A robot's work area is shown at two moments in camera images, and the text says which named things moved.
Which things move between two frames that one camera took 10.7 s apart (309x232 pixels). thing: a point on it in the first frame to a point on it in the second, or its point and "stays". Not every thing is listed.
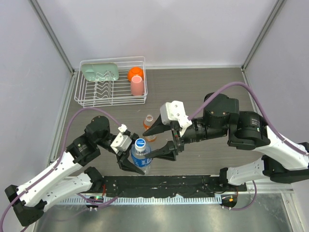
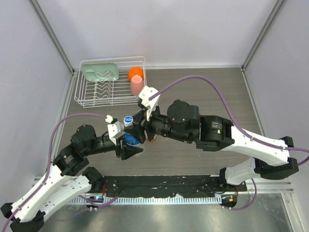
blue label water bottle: x=138 y=158 to x=129 y=138
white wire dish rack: x=111 y=81 stays
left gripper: x=123 y=160 to x=127 y=151
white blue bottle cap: x=140 y=144 to x=128 y=121
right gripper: x=169 y=151 to x=137 y=129
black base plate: x=165 y=186 stays
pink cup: x=137 y=86 stays
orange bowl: x=135 y=71 stays
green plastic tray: x=100 y=71 stays
